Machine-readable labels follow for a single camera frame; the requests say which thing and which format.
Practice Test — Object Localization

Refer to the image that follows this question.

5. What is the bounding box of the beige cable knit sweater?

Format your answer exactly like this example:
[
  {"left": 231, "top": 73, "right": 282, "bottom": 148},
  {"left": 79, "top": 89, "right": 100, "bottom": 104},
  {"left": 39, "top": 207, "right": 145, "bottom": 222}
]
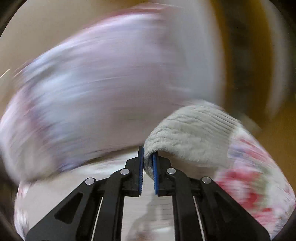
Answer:
[{"left": 144, "top": 101, "right": 241, "bottom": 177}]

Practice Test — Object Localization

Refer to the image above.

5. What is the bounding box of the floral bed sheet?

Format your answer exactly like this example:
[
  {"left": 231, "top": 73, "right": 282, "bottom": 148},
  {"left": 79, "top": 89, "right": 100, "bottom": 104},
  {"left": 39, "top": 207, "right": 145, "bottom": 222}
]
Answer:
[{"left": 14, "top": 128, "right": 295, "bottom": 240}]

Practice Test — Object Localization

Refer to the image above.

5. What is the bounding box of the right lavender print pillow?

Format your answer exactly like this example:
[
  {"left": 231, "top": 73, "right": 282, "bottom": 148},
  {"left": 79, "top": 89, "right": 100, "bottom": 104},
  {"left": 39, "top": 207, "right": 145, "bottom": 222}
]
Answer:
[{"left": 1, "top": 1, "right": 223, "bottom": 183}]

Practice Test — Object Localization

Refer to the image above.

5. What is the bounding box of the wooden bed headboard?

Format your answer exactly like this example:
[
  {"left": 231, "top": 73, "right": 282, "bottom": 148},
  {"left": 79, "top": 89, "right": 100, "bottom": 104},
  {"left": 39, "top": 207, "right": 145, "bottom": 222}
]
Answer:
[{"left": 211, "top": 1, "right": 295, "bottom": 136}]

